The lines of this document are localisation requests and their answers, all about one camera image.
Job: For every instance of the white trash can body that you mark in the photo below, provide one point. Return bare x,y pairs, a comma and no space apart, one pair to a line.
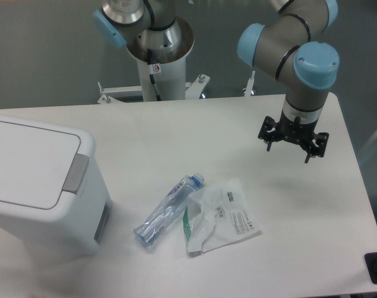
76,223

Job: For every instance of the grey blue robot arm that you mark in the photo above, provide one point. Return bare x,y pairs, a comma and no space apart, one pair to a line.
287,50

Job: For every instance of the white pedestal base frame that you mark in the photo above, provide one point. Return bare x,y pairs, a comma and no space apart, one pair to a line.
193,90

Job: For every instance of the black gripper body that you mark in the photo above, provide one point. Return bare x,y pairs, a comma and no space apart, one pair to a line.
294,131

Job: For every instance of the crumpled white plastic bag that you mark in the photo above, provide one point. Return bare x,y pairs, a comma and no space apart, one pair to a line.
218,215

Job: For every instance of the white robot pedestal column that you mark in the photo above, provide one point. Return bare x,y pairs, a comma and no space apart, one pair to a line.
163,53

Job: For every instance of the crushed clear plastic bottle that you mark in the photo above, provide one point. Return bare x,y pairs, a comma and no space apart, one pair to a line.
168,210

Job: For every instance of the white trash can lid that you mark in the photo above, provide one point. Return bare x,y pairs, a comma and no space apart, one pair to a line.
35,159

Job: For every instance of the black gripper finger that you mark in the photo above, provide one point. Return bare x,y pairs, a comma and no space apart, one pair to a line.
270,132
315,145

